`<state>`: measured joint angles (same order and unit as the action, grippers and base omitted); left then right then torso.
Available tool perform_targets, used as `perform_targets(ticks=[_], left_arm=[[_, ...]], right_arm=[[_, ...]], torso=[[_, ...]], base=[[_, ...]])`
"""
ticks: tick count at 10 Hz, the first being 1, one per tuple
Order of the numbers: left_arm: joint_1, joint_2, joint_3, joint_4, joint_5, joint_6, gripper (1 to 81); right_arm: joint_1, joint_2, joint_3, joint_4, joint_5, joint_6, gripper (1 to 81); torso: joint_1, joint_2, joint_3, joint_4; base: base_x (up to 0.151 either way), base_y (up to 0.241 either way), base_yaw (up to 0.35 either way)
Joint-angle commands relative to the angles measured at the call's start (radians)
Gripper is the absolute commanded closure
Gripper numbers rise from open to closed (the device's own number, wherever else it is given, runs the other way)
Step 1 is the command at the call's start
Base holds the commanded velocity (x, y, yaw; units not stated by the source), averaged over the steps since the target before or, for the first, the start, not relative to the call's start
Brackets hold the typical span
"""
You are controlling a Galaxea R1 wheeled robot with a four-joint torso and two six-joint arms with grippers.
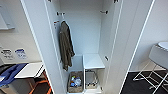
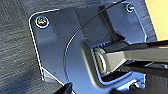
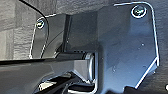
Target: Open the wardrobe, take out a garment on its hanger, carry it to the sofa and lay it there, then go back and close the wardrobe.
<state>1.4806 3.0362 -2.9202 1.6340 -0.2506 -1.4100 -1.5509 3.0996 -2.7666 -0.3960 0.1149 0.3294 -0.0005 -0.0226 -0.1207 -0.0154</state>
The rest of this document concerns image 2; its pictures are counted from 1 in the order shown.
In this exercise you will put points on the round silver base bolt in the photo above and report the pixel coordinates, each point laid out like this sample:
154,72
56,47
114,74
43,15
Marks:
42,21
130,7

